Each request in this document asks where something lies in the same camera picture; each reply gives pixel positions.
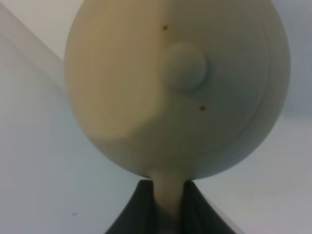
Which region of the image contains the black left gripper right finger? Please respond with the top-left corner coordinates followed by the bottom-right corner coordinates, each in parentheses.
top-left (178, 180), bottom-right (243, 234)

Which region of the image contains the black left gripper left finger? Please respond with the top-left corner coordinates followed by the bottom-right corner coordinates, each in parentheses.
top-left (106, 180), bottom-right (157, 234)

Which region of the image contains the beige teapot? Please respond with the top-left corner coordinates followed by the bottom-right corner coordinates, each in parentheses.
top-left (64, 0), bottom-right (290, 234)

